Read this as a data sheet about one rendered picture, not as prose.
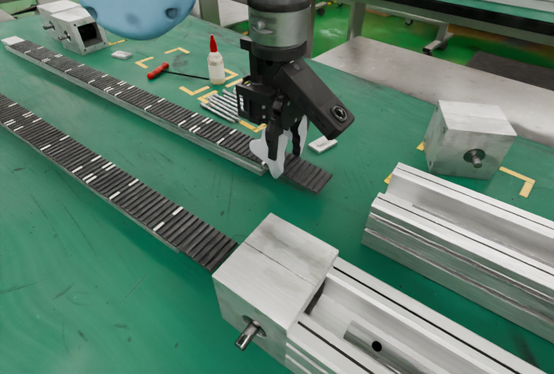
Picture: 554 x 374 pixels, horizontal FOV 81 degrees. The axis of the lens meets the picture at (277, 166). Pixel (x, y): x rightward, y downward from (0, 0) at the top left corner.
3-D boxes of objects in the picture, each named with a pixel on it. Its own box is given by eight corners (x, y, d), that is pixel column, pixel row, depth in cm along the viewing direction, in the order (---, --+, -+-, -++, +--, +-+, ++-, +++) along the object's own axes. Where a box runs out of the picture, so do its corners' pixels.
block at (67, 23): (56, 50, 98) (40, 17, 91) (91, 39, 105) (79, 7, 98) (74, 58, 93) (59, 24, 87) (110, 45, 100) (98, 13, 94)
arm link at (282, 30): (322, 1, 39) (284, 19, 34) (319, 39, 42) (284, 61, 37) (272, -9, 43) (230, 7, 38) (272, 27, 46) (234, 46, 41)
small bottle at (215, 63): (227, 80, 84) (223, 33, 76) (221, 86, 81) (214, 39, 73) (215, 77, 85) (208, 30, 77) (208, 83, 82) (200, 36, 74)
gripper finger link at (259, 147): (254, 165, 55) (259, 115, 51) (283, 179, 53) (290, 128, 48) (241, 173, 53) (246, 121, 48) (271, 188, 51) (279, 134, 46)
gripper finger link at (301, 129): (282, 138, 60) (275, 100, 53) (309, 150, 58) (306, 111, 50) (272, 150, 59) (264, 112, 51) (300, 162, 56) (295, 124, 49)
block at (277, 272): (207, 335, 37) (193, 294, 31) (271, 257, 45) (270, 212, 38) (271, 389, 33) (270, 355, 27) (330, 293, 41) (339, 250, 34)
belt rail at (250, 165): (7, 49, 98) (1, 39, 96) (21, 45, 100) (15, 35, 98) (260, 176, 57) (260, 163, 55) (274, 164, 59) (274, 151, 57)
